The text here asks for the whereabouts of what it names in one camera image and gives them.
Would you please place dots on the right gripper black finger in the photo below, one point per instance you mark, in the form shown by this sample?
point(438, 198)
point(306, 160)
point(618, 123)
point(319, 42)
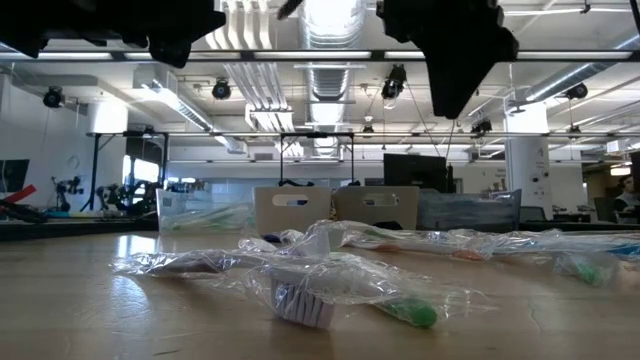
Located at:
point(442, 85)
point(465, 82)

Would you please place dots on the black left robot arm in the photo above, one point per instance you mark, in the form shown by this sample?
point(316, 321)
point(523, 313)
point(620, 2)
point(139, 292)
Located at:
point(50, 20)

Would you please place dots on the black background robot arm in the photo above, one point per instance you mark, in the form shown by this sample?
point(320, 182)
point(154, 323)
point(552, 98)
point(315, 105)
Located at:
point(65, 190)
point(125, 195)

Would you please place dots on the black monitor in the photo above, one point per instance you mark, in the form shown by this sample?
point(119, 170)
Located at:
point(415, 172)

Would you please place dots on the white round pillar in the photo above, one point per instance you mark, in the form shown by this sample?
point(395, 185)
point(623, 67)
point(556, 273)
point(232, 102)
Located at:
point(527, 165)

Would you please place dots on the dark smoked plastic bin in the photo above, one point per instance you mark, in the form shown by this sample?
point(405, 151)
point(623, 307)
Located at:
point(470, 212)

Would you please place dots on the grey plastic bin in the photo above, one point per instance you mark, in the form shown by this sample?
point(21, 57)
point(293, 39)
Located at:
point(350, 215)

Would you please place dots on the clear plastic bin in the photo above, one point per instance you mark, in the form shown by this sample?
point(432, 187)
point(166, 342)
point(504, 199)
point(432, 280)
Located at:
point(200, 200)

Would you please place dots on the person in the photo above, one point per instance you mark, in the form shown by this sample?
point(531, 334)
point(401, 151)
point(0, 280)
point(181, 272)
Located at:
point(627, 200)

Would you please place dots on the white plastic bin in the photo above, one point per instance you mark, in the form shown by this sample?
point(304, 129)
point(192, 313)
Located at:
point(265, 215)

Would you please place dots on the red object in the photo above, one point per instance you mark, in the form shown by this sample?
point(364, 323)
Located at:
point(22, 194)

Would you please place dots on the white air duct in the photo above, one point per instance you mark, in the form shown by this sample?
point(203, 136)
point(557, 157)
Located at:
point(175, 102)

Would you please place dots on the smooth silver ventilation duct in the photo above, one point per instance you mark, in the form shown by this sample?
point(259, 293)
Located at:
point(560, 82)

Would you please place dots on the corrugated silver ventilation duct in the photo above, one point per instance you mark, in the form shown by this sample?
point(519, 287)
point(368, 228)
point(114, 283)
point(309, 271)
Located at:
point(330, 82)

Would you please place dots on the black background rig frame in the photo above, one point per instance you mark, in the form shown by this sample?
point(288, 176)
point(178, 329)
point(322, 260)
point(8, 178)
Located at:
point(281, 160)
point(95, 170)

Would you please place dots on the white wall clock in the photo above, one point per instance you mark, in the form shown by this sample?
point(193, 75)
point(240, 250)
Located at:
point(73, 162)

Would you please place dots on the black wall screen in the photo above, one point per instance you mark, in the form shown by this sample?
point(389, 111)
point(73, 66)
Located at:
point(14, 175)

